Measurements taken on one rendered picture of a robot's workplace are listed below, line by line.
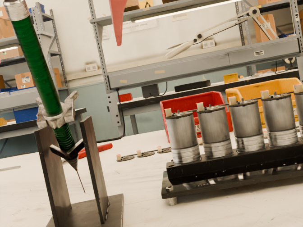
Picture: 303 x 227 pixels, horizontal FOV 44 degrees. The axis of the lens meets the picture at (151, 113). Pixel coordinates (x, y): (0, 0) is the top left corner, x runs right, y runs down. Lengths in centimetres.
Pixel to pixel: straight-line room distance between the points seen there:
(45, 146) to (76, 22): 467
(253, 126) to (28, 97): 253
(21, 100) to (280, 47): 181
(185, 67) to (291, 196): 230
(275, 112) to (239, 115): 3
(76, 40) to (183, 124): 461
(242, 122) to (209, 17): 444
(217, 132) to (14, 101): 257
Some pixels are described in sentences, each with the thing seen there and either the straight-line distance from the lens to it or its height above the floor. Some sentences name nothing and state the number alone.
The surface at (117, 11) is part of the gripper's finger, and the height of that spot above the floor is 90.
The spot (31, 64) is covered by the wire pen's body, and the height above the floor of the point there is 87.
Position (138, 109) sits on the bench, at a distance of 265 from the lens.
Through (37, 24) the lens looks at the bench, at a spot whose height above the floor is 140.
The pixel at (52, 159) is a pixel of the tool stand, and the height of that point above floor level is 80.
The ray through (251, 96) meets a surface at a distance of 67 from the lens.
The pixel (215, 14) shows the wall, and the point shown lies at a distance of 475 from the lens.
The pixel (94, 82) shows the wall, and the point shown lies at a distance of 482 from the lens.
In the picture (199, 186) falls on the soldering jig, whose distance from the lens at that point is 29.
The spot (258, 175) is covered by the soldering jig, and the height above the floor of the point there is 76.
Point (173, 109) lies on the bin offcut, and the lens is 67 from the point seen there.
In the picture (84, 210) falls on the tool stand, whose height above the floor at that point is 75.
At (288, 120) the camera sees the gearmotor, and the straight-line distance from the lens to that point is 33.
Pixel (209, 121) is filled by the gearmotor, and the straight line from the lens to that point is 32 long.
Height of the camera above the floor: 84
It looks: 4 degrees down
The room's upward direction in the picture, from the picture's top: 11 degrees counter-clockwise
